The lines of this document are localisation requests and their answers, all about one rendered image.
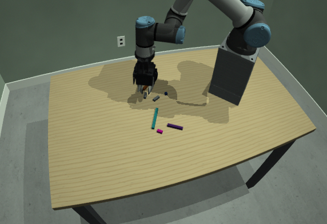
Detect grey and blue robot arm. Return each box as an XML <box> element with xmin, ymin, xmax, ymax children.
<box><xmin>135</xmin><ymin>0</ymin><xmax>271</xmax><ymax>58</ymax></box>

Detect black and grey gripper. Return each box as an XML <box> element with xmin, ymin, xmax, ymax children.
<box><xmin>133</xmin><ymin>51</ymin><xmax>158</xmax><ymax>95</ymax></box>

